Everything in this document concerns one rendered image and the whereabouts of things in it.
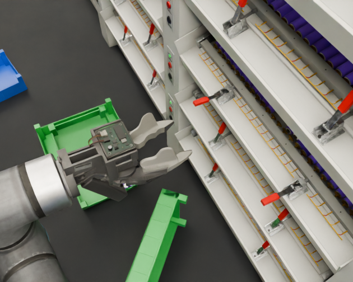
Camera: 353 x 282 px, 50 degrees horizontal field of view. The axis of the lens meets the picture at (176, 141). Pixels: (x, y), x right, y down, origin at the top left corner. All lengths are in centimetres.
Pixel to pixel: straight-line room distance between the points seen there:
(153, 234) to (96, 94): 76
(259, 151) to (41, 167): 44
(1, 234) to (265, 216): 59
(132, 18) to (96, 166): 88
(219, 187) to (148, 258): 31
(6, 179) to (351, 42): 49
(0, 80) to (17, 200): 126
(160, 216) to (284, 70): 59
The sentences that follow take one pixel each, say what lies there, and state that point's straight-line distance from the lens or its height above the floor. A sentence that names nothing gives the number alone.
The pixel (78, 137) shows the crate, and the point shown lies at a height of 10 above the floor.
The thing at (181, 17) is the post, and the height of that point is 65.
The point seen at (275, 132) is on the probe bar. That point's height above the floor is 58.
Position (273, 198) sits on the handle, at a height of 57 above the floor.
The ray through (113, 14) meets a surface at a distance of 174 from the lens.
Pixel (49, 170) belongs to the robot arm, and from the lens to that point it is 60.
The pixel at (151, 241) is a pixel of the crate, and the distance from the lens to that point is 108.
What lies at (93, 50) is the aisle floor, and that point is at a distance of 184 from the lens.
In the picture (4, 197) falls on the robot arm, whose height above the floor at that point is 72.
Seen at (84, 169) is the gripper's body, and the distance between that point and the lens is 60.
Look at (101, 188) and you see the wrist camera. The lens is 67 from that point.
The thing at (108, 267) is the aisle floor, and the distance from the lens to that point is 128.
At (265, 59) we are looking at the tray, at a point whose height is 74.
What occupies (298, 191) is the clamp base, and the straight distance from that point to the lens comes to 76.
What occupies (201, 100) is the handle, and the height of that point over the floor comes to 57.
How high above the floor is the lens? 121
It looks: 56 degrees down
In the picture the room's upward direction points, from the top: straight up
